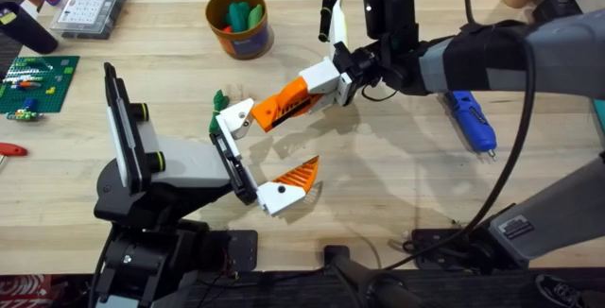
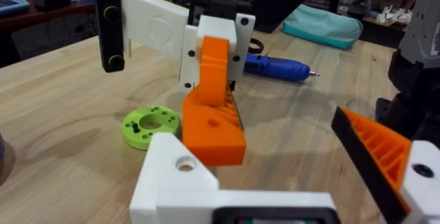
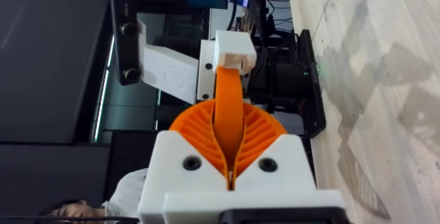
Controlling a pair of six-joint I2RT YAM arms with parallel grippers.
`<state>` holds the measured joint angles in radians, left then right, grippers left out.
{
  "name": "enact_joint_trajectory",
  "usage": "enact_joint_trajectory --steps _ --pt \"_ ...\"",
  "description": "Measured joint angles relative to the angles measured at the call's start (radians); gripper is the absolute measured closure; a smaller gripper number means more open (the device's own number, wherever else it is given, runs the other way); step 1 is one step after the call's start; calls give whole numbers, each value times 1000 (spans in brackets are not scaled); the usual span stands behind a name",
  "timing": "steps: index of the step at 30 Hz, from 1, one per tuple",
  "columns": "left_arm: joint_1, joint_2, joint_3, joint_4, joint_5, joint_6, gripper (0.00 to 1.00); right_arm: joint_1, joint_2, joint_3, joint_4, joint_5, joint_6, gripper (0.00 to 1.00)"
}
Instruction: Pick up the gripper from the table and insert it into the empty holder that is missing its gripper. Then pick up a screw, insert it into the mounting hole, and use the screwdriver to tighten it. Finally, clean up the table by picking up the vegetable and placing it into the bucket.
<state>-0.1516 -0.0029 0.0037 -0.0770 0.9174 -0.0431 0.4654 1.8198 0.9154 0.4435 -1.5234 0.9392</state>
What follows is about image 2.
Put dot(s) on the orange ribbed wedge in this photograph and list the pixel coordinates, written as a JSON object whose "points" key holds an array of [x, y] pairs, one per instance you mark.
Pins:
{"points": [[213, 143]]}

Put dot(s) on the brown wooden desk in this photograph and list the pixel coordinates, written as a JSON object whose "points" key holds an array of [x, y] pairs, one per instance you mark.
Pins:
{"points": [[51, 13]]}

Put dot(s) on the right wrist black upright plate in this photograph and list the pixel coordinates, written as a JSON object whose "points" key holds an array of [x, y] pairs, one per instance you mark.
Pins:
{"points": [[110, 35]]}

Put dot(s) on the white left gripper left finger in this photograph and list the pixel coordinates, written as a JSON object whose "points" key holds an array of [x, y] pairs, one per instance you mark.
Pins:
{"points": [[172, 176]]}

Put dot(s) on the black office chair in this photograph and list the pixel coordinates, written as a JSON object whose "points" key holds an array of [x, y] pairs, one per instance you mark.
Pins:
{"points": [[275, 4]]}

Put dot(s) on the green disc with holes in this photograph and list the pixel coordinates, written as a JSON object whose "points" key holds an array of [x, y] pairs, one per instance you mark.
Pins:
{"points": [[161, 115]]}

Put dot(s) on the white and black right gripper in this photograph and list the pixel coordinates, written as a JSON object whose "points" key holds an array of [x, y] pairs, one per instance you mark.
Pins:
{"points": [[154, 28]]}

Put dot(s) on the blue electric screwdriver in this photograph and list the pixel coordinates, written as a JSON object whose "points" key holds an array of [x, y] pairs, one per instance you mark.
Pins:
{"points": [[275, 66]]}

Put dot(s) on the blue tray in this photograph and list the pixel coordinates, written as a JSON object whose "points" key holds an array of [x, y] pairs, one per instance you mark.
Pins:
{"points": [[12, 5]]}

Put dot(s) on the small black screw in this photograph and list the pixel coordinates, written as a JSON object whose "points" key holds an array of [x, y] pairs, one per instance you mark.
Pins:
{"points": [[135, 128]]}

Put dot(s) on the teal zip bag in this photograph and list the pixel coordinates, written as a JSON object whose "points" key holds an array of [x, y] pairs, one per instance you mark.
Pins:
{"points": [[319, 26]]}

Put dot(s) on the heap of white parts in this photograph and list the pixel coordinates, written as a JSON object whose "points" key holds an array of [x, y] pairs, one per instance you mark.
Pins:
{"points": [[395, 15]]}

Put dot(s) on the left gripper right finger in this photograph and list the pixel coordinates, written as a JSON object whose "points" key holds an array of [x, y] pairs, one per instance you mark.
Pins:
{"points": [[385, 162]]}

